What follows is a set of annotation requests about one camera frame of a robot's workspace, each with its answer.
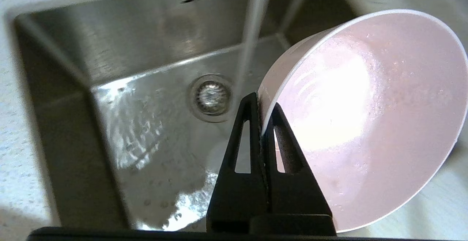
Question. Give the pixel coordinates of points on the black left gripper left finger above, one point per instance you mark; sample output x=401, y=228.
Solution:
x=234, y=200

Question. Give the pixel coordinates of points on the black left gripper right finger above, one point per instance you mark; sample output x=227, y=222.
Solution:
x=299, y=208

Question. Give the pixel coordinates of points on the pink plastic bowl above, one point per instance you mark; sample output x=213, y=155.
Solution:
x=384, y=105

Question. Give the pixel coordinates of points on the stainless steel sink basin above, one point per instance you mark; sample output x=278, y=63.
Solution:
x=128, y=51

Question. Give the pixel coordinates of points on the running water stream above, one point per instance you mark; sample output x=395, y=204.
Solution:
x=252, y=32

